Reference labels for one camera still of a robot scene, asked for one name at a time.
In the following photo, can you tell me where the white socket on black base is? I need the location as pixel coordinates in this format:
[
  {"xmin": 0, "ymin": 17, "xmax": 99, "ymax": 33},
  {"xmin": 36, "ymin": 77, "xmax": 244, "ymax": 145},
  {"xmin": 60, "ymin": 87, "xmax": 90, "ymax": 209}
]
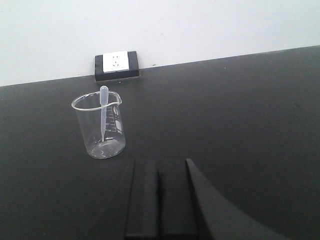
[{"xmin": 94, "ymin": 51, "xmax": 140, "ymax": 82}]

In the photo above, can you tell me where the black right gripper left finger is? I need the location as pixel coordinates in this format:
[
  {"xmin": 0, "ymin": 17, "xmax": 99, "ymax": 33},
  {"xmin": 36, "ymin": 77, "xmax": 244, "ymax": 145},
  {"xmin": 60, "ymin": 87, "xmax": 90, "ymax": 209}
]
[{"xmin": 125, "ymin": 159, "xmax": 159, "ymax": 238}]

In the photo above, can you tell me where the clear glass beaker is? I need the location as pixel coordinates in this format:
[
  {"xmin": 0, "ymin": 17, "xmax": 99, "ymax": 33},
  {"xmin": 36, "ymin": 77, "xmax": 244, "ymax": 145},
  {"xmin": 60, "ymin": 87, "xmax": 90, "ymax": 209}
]
[{"xmin": 71, "ymin": 91, "xmax": 126, "ymax": 159}]

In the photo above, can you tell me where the translucent plastic pipette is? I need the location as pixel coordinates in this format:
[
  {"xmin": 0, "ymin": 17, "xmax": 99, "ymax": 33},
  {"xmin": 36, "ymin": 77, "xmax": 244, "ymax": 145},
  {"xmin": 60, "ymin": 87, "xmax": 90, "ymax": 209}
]
[{"xmin": 99, "ymin": 85, "xmax": 109, "ymax": 142}]

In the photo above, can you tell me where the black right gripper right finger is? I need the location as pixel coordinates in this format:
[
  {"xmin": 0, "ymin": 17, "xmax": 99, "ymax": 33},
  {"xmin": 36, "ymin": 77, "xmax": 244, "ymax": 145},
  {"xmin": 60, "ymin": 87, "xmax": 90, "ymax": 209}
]
[{"xmin": 159, "ymin": 158, "xmax": 285, "ymax": 240}]

